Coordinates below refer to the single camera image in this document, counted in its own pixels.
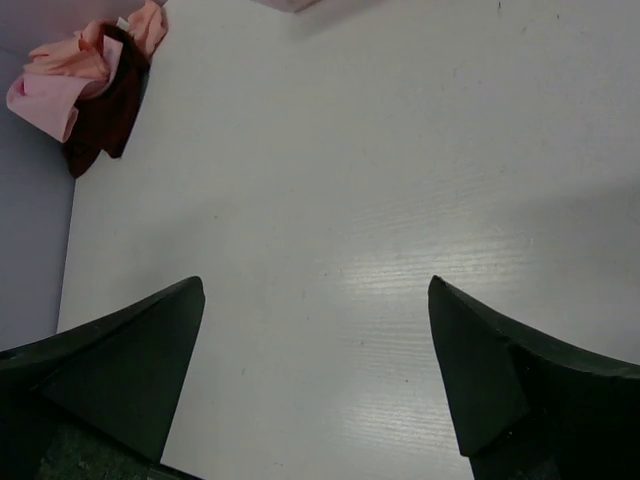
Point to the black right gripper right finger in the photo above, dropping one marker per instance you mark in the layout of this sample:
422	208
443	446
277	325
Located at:
526	405

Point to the dark maroon t-shirt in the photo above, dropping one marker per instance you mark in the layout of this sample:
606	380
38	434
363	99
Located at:
104	123

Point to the light pink t-shirt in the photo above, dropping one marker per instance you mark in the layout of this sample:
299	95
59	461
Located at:
48	101

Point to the peach orange t-shirt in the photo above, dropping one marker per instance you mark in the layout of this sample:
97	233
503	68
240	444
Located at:
83	55

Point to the white plastic basket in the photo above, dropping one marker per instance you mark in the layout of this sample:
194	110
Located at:
288	6

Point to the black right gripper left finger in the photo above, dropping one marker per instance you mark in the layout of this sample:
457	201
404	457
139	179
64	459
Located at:
98	401

